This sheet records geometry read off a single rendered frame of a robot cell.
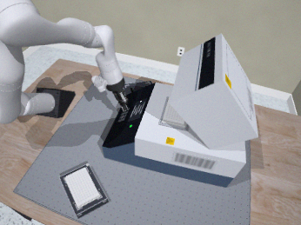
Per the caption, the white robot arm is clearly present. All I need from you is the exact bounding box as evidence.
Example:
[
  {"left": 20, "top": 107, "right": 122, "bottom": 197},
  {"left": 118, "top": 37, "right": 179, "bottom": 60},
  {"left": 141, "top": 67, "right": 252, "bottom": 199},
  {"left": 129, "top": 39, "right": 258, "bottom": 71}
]
[{"left": 0, "top": 0, "right": 123, "bottom": 124}]

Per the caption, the white benchtop thermal cycler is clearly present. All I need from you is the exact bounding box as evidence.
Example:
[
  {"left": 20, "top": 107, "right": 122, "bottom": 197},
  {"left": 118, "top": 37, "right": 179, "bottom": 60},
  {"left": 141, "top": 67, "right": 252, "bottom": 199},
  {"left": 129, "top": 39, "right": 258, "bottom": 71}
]
[{"left": 102, "top": 33, "right": 258, "bottom": 188}]

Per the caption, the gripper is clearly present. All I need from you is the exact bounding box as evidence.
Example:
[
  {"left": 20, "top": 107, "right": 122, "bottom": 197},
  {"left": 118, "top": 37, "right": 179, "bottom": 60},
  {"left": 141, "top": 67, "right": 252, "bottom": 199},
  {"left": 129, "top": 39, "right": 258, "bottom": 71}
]
[{"left": 106, "top": 76, "right": 129, "bottom": 111}]

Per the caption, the black rectangular frame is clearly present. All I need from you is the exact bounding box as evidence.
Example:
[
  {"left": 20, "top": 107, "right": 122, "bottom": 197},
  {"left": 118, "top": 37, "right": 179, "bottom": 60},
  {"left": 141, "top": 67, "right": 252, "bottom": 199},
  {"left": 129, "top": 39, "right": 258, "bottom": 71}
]
[{"left": 123, "top": 81, "right": 152, "bottom": 97}]

